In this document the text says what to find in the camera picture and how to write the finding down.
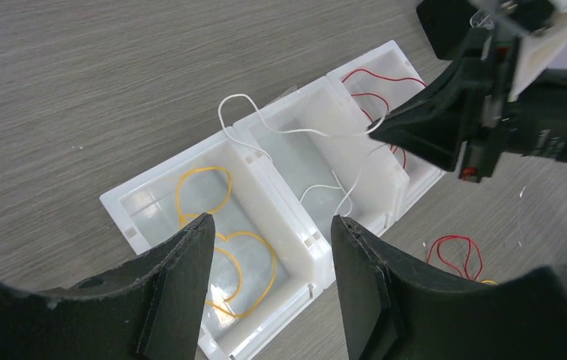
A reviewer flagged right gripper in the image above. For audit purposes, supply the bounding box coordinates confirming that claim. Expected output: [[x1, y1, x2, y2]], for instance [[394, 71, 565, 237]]
[[368, 28, 567, 183]]

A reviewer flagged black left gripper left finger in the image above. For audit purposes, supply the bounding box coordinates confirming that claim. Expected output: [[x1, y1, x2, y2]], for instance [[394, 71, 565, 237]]
[[0, 213, 215, 359]]

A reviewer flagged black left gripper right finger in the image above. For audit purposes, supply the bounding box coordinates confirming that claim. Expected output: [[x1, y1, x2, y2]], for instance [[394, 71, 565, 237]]
[[331, 216, 567, 359]]

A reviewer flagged black metronome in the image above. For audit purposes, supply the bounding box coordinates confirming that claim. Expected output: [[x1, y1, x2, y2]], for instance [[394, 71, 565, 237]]
[[416, 0, 494, 61]]

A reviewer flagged white three-compartment tray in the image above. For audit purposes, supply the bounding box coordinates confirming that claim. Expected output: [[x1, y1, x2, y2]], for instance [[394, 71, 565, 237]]
[[100, 41, 443, 359]]

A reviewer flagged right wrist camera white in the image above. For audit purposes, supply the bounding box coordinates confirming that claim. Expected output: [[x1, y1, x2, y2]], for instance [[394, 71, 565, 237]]
[[470, 0, 567, 102]]

